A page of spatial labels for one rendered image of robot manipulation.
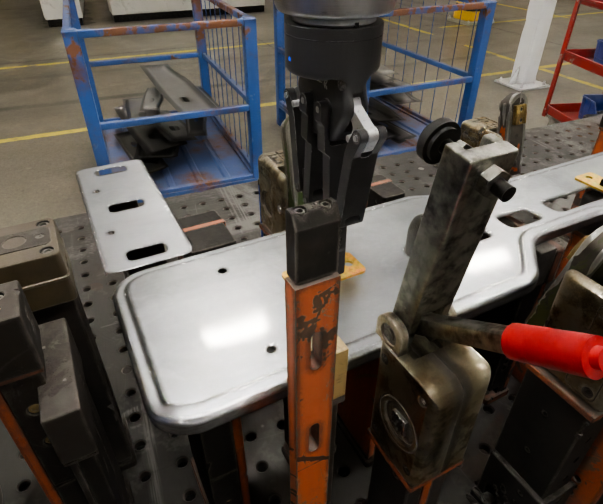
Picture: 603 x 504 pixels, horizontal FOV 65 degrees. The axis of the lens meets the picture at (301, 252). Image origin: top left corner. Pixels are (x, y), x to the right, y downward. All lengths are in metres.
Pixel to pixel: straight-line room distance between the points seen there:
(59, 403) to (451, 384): 0.30
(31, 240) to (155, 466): 0.37
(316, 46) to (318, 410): 0.25
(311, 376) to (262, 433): 0.44
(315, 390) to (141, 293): 0.25
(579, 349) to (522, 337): 0.03
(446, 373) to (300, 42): 0.26
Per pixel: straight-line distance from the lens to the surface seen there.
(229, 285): 0.51
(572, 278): 0.47
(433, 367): 0.37
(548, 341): 0.28
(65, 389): 0.45
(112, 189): 0.73
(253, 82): 2.40
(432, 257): 0.31
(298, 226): 0.24
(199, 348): 0.45
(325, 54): 0.37
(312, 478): 0.42
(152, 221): 0.64
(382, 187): 0.72
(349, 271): 0.50
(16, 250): 0.52
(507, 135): 0.80
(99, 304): 1.01
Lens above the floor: 1.32
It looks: 35 degrees down
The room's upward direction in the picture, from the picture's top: straight up
